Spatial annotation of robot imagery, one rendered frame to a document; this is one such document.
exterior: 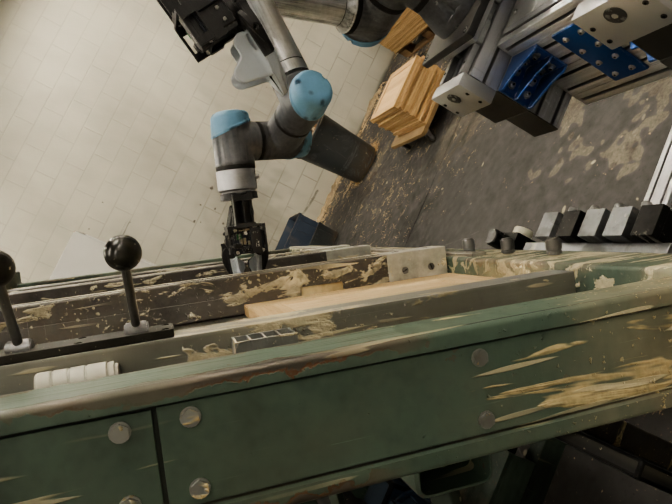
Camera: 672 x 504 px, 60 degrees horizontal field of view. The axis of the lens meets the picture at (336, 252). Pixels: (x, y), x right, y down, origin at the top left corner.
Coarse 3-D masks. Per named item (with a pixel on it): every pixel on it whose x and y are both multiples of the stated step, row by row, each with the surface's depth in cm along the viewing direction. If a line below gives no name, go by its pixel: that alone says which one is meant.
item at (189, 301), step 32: (384, 256) 110; (416, 256) 112; (160, 288) 99; (192, 288) 100; (224, 288) 102; (256, 288) 104; (288, 288) 105; (0, 320) 92; (32, 320) 93; (64, 320) 95; (96, 320) 96; (128, 320) 98; (160, 320) 99; (192, 320) 100
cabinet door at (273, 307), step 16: (352, 288) 108; (368, 288) 105; (384, 288) 104; (400, 288) 102; (416, 288) 99; (432, 288) 97; (256, 304) 101; (272, 304) 99; (288, 304) 98; (304, 304) 96; (320, 304) 94
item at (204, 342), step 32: (448, 288) 77; (480, 288) 75; (512, 288) 76; (544, 288) 78; (256, 320) 69; (288, 320) 68; (320, 320) 69; (352, 320) 70; (384, 320) 71; (416, 320) 73; (96, 352) 62; (128, 352) 63; (160, 352) 64; (192, 352) 65; (224, 352) 66; (0, 384) 60; (32, 384) 60
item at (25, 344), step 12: (0, 252) 56; (0, 264) 56; (12, 264) 57; (0, 276) 56; (12, 276) 57; (0, 288) 58; (0, 300) 58; (12, 312) 60; (12, 324) 60; (12, 336) 61; (12, 348) 61; (24, 348) 61
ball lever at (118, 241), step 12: (108, 240) 60; (120, 240) 59; (132, 240) 60; (108, 252) 59; (120, 252) 58; (132, 252) 59; (108, 264) 59; (120, 264) 59; (132, 264) 60; (132, 288) 62; (132, 300) 63; (132, 312) 64; (132, 324) 65; (144, 324) 65
